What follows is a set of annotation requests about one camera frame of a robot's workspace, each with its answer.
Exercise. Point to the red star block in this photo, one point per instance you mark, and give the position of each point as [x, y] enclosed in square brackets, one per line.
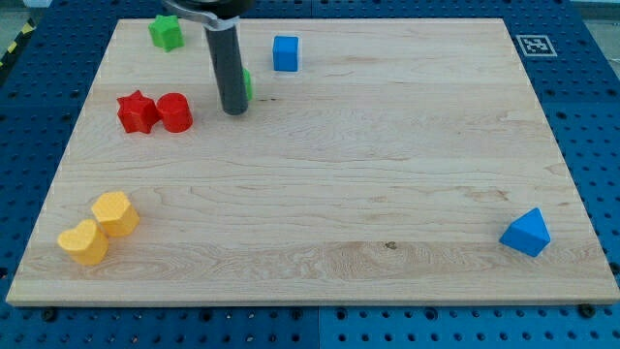
[137, 113]

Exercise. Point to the wooden board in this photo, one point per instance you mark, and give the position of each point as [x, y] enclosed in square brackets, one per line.
[383, 172]

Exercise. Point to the blue triangle block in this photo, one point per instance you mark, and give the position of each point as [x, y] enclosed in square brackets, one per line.
[527, 234]

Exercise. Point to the yellow heart block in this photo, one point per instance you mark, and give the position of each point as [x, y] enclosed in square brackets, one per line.
[86, 243]

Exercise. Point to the metal clamp on rod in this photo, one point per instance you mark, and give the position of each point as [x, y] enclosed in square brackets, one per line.
[214, 15]

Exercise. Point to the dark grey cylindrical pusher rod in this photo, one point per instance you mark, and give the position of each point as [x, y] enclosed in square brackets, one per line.
[227, 66]

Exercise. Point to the green cylinder block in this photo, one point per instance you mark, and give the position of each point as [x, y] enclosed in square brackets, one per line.
[248, 84]

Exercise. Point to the yellow black hazard tape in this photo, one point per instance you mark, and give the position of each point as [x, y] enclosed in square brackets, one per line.
[18, 44]

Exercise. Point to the blue cube block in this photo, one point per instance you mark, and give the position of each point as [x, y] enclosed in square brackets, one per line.
[285, 53]

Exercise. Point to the white fiducial marker tag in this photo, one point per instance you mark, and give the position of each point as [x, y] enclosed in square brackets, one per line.
[535, 45]

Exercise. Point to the yellow hexagon block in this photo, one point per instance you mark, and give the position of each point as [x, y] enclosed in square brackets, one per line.
[116, 214]

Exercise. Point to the green star block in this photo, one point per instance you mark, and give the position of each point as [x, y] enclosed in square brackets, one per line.
[166, 33]

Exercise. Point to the red cylinder block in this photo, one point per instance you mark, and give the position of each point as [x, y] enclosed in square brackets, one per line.
[175, 112]

